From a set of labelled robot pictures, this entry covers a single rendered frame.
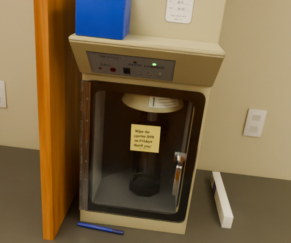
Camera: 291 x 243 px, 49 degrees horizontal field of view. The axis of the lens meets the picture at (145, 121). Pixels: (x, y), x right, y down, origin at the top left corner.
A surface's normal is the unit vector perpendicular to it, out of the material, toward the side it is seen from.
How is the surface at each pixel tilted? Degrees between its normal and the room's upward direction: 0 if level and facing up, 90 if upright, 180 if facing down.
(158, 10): 90
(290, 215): 0
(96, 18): 90
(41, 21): 90
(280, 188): 0
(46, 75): 90
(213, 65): 135
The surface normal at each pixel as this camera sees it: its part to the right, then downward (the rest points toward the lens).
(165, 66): -0.12, 0.92
